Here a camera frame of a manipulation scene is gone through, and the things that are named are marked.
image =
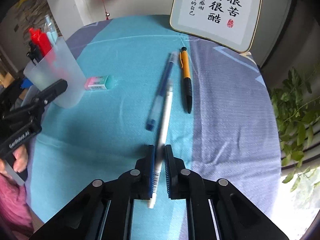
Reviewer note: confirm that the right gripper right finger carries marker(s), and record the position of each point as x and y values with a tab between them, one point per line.
173	167

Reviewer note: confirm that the black dark-blue ballpoint pen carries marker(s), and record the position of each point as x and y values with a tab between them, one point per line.
34	53

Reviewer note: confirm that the grey-grip clear gel pen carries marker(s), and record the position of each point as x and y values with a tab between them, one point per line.
50	30

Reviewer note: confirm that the red utility knife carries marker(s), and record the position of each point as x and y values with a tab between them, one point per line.
40	39

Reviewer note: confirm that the green potted plant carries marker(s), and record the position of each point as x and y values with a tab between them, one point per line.
296	117

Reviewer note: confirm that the blue grey tablecloth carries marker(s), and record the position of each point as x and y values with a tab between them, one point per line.
230	132

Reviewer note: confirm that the white cabinet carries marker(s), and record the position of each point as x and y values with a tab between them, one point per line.
71	15

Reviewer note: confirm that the white slim pen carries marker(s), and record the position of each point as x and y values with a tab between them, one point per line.
161	142

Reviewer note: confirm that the translucent white plastic cup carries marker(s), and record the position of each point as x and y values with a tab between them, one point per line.
59	63

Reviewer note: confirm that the framed calligraphy sign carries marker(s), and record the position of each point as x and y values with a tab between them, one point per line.
230	23

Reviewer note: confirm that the orange black pen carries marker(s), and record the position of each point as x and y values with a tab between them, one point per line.
187	83

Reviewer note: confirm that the pink green eraser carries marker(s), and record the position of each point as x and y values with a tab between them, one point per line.
99	83

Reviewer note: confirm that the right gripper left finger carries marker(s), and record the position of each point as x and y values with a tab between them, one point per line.
146	166

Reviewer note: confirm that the blue clear gel pen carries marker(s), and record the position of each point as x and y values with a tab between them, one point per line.
157	103

